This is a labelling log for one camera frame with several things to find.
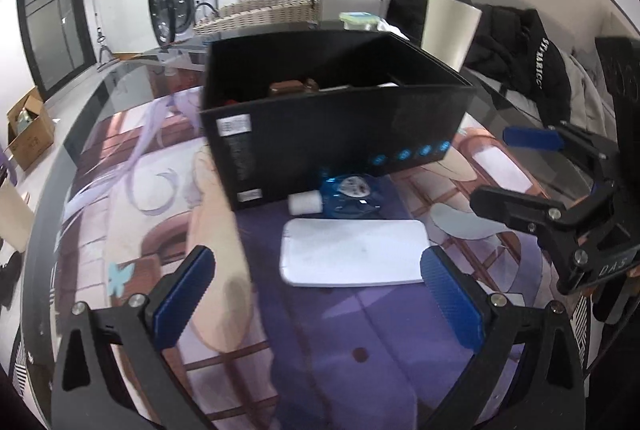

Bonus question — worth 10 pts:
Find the black jacket on sofa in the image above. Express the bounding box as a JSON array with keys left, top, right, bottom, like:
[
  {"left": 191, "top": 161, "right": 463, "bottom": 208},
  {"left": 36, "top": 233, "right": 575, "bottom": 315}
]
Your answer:
[{"left": 386, "top": 0, "right": 572, "bottom": 125}]

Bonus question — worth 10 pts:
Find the cream steel travel tumbler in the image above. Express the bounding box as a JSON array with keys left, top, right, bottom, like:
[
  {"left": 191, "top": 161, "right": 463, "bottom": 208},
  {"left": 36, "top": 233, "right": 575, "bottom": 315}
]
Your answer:
[{"left": 421, "top": 0, "right": 482, "bottom": 71}]

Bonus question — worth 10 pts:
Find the white flat power bank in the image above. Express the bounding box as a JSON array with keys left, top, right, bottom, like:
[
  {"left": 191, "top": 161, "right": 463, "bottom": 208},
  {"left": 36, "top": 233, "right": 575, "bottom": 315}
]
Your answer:
[{"left": 280, "top": 219, "right": 431, "bottom": 288}]

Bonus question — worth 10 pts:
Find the small white cylinder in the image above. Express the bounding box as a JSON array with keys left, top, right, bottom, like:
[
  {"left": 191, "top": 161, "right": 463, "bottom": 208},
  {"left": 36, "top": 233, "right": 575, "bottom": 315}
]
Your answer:
[{"left": 288, "top": 190, "right": 323, "bottom": 216}]

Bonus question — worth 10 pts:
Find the beige trash bin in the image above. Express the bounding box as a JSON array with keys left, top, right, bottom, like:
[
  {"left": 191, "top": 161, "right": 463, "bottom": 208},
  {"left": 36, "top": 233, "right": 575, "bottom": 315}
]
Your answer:
[{"left": 0, "top": 179, "right": 35, "bottom": 252}]

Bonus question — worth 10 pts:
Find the green white wipes pack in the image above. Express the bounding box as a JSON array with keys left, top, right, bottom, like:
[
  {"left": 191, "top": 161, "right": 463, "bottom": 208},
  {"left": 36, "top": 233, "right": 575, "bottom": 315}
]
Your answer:
[{"left": 338, "top": 12, "right": 382, "bottom": 31}]

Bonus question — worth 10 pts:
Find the black open cardboard box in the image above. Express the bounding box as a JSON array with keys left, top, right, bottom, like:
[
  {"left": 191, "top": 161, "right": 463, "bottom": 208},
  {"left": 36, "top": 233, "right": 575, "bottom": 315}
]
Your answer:
[{"left": 201, "top": 30, "right": 475, "bottom": 210}]

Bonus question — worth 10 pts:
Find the brown cardboard box on floor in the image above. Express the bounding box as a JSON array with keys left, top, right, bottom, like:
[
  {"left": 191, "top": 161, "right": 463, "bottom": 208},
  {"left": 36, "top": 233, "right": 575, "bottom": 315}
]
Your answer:
[{"left": 6, "top": 87, "right": 55, "bottom": 171}]

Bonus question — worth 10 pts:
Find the brown object inside box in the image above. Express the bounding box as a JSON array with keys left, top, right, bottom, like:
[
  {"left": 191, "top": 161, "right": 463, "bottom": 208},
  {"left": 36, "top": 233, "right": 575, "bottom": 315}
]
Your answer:
[{"left": 269, "top": 78, "right": 320, "bottom": 97}]

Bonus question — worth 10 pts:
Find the floor mop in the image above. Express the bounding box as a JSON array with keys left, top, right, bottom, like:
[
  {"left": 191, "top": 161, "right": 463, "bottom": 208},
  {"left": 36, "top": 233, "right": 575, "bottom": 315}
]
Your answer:
[{"left": 91, "top": 0, "right": 117, "bottom": 71}]

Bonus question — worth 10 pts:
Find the white wicker basket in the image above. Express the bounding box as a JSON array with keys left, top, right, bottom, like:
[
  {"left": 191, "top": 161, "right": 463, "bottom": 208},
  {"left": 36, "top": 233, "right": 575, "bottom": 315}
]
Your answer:
[{"left": 193, "top": 0, "right": 318, "bottom": 35}]

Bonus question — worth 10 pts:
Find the black framed glass door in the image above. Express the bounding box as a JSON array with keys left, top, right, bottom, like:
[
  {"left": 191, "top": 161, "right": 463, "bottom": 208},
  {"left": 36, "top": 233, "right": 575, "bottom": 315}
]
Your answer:
[{"left": 16, "top": 0, "right": 96, "bottom": 99}]

